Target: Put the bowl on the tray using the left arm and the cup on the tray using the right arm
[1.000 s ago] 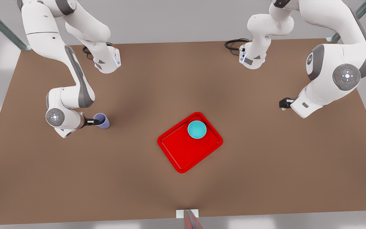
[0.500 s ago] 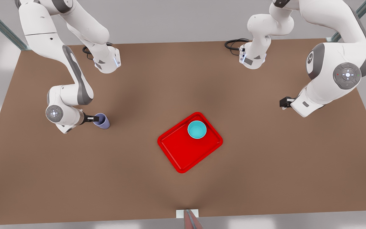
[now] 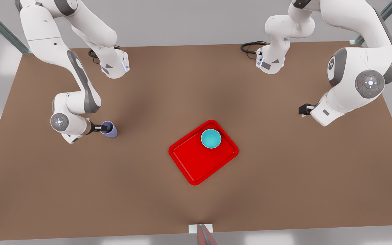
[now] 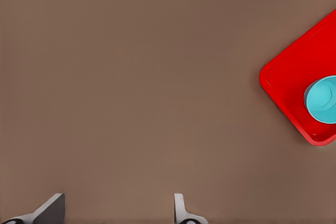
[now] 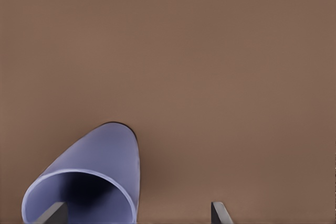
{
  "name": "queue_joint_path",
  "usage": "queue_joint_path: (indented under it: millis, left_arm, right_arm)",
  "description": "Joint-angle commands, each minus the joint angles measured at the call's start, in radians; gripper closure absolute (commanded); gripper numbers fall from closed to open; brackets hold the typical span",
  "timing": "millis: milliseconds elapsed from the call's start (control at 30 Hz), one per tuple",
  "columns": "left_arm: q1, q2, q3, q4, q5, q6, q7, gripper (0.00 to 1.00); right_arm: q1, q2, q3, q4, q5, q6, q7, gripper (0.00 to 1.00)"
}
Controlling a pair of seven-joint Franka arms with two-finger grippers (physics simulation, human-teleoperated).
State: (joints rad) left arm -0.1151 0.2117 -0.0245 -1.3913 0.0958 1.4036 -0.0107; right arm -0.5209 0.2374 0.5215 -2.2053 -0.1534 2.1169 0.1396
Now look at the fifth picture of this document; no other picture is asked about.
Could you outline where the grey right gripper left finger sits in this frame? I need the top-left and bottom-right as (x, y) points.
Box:
(36, 201), (69, 224)

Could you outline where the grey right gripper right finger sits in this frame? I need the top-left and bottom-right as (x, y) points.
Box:
(211, 201), (234, 224)

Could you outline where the blue cup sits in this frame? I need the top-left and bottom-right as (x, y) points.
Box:
(21, 122), (140, 224)

